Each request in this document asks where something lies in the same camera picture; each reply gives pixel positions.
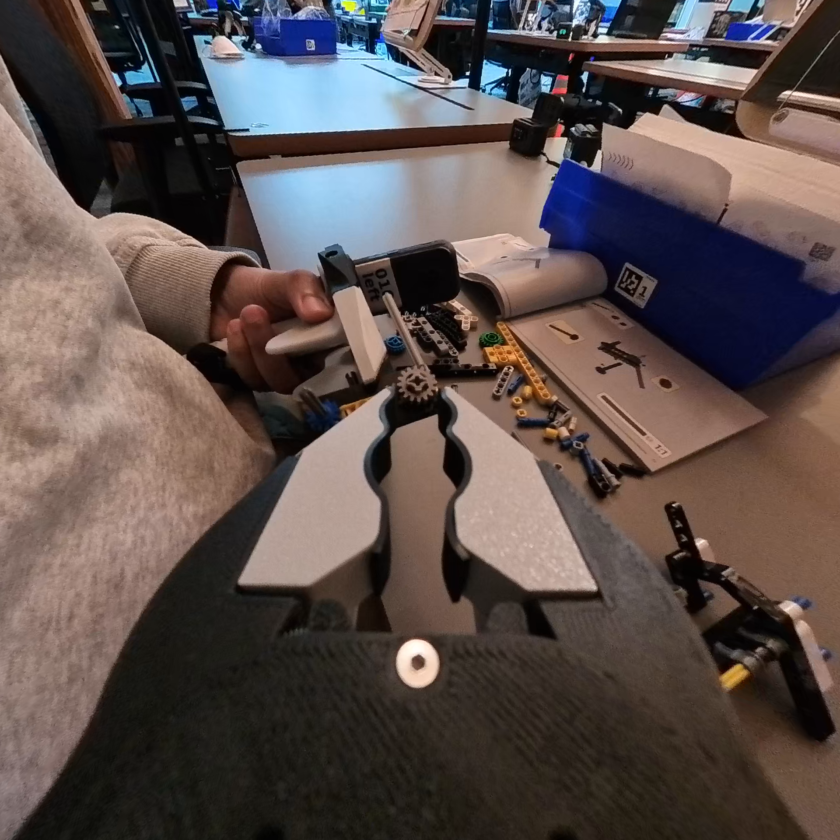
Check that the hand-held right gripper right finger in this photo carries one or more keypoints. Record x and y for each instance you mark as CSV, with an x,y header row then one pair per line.
x,y
518,518

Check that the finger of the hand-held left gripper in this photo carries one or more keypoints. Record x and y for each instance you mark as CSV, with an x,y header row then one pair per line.
x,y
334,377
358,328

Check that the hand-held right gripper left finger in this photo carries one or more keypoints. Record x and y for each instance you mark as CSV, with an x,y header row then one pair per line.
x,y
315,518

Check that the long grey lego axle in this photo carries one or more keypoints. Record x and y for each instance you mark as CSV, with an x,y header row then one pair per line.
x,y
401,331

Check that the grey lego gear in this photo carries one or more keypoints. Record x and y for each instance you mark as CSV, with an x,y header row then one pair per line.
x,y
417,388

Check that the pile of loose lego pieces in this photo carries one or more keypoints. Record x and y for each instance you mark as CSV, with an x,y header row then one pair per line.
x,y
518,358

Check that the lego instruction booklet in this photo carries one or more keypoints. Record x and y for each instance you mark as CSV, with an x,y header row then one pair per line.
x,y
590,367

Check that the large black lego assembly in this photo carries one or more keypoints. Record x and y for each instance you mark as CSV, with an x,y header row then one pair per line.
x,y
804,682

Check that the person's left hand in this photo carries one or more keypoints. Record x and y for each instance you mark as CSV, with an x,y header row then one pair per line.
x,y
256,295

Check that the black charger box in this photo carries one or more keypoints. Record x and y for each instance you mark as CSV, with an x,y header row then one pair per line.
x,y
535,128
583,144

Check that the neighbouring long table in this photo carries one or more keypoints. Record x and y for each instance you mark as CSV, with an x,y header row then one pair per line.
x,y
341,105

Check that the white laptop stand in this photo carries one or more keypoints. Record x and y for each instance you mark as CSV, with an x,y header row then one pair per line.
x,y
420,52

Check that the person's grey sweatshirt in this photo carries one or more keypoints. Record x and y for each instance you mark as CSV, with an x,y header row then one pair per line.
x,y
98,459

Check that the white paper packaging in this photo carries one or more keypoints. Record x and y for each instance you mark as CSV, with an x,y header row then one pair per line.
x,y
669,170

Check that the small blue bin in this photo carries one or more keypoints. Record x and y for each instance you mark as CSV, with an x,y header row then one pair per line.
x,y
295,36

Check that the blue storage bin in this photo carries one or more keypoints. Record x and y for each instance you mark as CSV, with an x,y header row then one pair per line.
x,y
722,315

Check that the black office chair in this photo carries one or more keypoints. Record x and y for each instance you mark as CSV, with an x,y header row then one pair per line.
x,y
52,98

